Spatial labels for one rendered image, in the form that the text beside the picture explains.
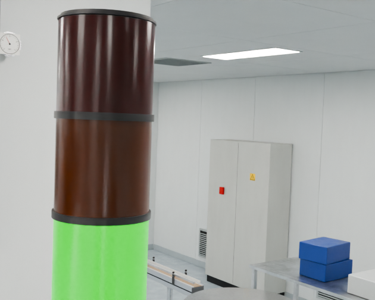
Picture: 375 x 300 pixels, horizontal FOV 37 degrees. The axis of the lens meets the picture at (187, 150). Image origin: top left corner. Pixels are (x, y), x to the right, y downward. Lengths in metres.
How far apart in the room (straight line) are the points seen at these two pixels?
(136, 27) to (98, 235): 0.10
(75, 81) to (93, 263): 0.09
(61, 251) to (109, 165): 0.05
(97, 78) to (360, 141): 6.49
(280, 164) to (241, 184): 0.62
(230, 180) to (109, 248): 7.38
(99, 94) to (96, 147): 0.02
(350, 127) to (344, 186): 0.70
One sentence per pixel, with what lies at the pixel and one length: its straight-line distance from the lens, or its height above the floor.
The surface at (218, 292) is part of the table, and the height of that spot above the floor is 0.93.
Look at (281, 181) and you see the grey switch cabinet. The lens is 7.28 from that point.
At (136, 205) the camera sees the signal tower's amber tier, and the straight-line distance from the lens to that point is 0.28.
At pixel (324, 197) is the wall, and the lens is 7.07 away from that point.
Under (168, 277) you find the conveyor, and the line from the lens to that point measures 5.00.
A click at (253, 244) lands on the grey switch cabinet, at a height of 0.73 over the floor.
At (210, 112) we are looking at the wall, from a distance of 8.65.
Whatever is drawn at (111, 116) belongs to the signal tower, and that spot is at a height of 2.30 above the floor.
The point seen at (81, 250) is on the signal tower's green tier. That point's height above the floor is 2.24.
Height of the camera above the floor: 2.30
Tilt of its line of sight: 3 degrees down
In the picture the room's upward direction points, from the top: 2 degrees clockwise
